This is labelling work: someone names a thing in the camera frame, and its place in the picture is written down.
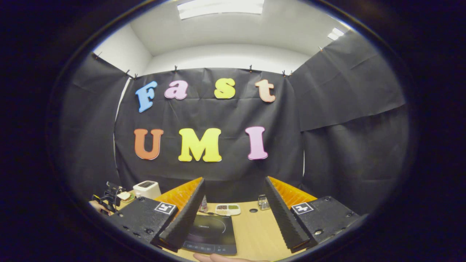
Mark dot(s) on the small ceiling light panel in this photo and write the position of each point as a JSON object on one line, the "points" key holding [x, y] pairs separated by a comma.
{"points": [[335, 33]]}

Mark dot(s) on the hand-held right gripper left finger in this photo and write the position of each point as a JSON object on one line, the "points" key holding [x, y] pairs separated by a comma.
{"points": [[187, 214]]}

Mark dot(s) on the silver drink bottle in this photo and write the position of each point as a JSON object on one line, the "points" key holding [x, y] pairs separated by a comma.
{"points": [[203, 205]]}

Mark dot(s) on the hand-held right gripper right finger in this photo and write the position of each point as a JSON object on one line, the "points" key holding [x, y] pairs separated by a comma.
{"points": [[282, 218]]}

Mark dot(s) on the white divided dish with grains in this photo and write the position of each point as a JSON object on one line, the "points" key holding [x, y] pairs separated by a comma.
{"points": [[228, 209]]}

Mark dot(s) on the black induction cooktop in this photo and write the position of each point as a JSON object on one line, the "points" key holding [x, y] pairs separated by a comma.
{"points": [[213, 233]]}

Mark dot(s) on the large ceiling light panel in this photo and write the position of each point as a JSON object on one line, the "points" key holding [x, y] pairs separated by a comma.
{"points": [[220, 8]]}

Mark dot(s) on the white toaster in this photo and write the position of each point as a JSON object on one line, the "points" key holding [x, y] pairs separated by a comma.
{"points": [[146, 190]]}

